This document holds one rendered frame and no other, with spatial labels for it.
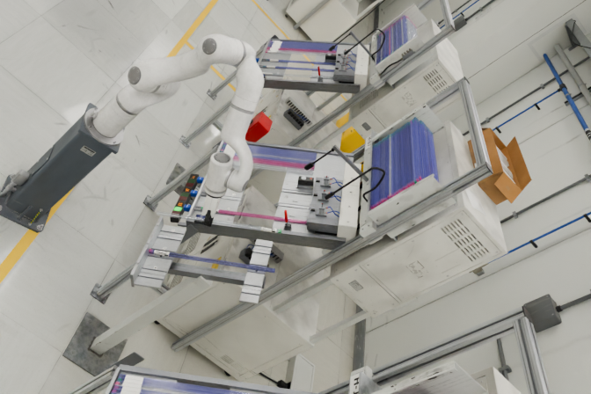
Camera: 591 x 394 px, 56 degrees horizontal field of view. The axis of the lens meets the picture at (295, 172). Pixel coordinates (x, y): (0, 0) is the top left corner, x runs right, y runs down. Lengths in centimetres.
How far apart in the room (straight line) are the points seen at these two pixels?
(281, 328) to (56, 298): 109
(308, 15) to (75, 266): 469
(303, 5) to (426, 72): 352
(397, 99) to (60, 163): 209
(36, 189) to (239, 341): 126
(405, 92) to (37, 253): 231
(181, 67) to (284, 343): 154
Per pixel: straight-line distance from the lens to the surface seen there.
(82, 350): 288
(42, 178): 277
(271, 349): 307
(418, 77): 363
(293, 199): 267
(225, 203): 264
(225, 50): 203
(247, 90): 199
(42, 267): 295
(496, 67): 557
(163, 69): 224
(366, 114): 375
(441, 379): 167
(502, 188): 267
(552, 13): 548
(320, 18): 696
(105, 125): 249
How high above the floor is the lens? 236
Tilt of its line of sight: 28 degrees down
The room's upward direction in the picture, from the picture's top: 55 degrees clockwise
